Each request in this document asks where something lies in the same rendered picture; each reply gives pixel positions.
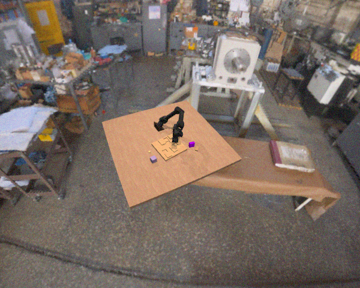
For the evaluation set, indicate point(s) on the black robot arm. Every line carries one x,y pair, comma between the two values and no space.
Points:
177,132

